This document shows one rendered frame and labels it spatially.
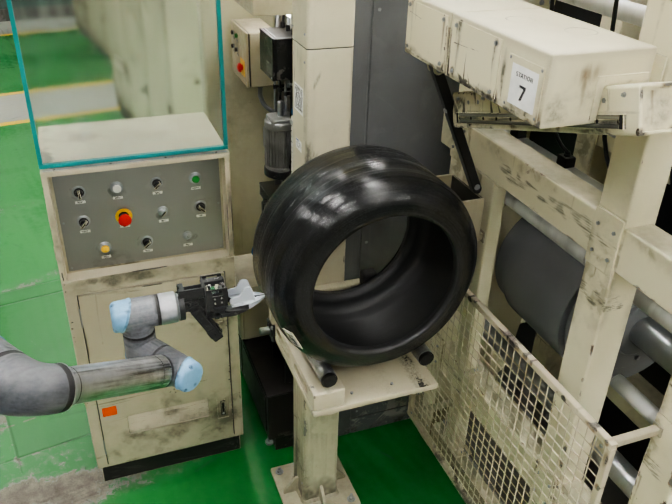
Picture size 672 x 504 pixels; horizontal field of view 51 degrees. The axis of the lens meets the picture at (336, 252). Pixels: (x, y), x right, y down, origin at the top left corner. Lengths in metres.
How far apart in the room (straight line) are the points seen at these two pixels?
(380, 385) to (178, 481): 1.12
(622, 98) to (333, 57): 0.75
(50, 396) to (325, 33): 1.06
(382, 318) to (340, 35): 0.79
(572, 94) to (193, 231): 1.36
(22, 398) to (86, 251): 1.01
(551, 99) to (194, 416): 1.84
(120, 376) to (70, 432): 1.63
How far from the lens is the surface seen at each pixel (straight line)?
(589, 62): 1.45
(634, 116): 1.44
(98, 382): 1.51
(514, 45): 1.49
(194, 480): 2.87
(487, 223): 2.24
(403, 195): 1.64
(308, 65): 1.85
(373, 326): 2.04
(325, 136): 1.93
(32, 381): 1.43
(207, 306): 1.71
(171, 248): 2.39
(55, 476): 3.01
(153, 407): 2.70
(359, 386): 2.00
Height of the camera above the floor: 2.11
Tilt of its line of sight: 30 degrees down
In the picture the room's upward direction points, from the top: 2 degrees clockwise
